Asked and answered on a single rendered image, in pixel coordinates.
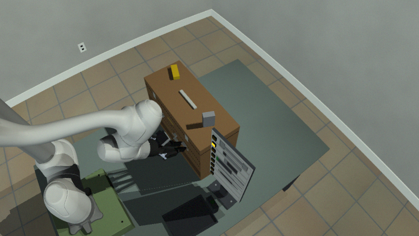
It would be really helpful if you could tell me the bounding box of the yellow rectangular block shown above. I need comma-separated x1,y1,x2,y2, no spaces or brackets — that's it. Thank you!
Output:
171,64,180,80

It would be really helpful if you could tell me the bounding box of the brown wooden chest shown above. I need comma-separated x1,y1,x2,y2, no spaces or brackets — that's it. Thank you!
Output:
144,60,240,180

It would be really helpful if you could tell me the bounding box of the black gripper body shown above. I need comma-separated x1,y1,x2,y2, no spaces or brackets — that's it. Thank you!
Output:
148,139,165,157

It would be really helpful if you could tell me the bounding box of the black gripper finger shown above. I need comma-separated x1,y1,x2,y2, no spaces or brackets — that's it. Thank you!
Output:
150,135,182,147
159,146,186,161

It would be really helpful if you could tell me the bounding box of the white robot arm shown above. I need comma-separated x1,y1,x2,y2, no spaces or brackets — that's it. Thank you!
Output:
0,99,163,235

